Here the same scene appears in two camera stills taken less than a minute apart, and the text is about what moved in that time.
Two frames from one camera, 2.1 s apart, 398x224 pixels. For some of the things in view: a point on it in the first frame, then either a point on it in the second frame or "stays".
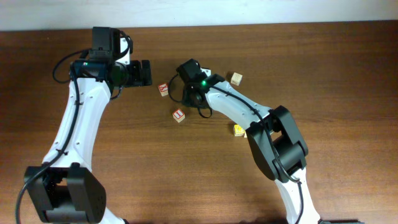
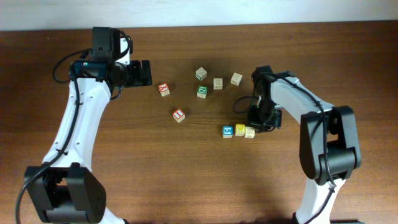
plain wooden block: x=236 y=79 stays
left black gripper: x=137 y=79 stays
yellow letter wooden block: x=239 y=130 stays
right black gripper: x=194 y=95 → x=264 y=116
